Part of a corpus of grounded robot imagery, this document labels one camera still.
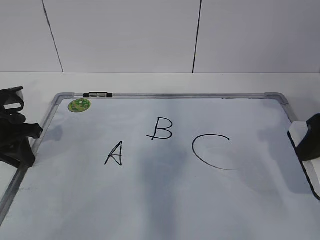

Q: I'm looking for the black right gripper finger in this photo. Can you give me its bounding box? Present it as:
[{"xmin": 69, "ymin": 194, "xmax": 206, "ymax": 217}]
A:
[{"xmin": 295, "ymin": 113, "xmax": 320, "ymax": 162}]

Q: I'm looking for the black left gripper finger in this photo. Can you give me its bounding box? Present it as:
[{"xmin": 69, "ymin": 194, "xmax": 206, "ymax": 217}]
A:
[
  {"xmin": 15, "ymin": 138, "xmax": 35, "ymax": 168},
  {"xmin": 0, "ymin": 152, "xmax": 21, "ymax": 168}
]

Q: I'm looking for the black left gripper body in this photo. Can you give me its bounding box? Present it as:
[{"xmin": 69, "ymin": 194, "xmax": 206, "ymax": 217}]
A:
[{"xmin": 0, "ymin": 112, "xmax": 43, "ymax": 153}]

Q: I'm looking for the white rectangular eraser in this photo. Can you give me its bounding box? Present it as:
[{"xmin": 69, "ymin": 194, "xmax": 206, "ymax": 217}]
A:
[{"xmin": 287, "ymin": 121, "xmax": 320, "ymax": 200}]

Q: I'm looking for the green round magnet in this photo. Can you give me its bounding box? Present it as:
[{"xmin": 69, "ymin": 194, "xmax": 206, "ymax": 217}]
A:
[{"xmin": 67, "ymin": 98, "xmax": 91, "ymax": 113}]

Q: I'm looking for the white framed whiteboard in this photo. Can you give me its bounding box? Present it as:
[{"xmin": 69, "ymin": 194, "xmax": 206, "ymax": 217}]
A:
[{"xmin": 0, "ymin": 93, "xmax": 320, "ymax": 240}]

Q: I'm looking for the black silver hanging clip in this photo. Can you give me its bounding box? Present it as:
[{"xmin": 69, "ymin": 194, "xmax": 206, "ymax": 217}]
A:
[{"xmin": 83, "ymin": 92, "xmax": 113, "ymax": 98}]

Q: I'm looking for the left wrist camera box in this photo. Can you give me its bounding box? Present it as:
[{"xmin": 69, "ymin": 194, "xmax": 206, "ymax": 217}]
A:
[{"xmin": 0, "ymin": 86, "xmax": 25, "ymax": 114}]

